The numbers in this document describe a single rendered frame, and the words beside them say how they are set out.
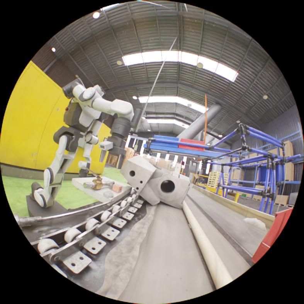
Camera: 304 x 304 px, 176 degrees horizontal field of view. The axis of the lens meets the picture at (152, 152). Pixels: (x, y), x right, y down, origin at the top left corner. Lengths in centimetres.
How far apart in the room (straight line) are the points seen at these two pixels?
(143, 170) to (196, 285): 49
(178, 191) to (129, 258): 44
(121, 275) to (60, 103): 239
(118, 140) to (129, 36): 925
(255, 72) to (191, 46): 528
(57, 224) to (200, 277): 31
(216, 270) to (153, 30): 933
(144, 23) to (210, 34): 449
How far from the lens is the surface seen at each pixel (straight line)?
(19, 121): 217
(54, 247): 20
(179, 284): 24
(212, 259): 28
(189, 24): 897
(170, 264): 26
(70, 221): 28
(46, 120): 226
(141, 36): 929
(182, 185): 57
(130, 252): 26
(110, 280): 22
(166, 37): 919
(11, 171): 233
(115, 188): 46
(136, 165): 51
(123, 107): 46
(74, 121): 80
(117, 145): 42
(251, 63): 955
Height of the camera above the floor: 95
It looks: 9 degrees up
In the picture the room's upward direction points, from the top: 15 degrees clockwise
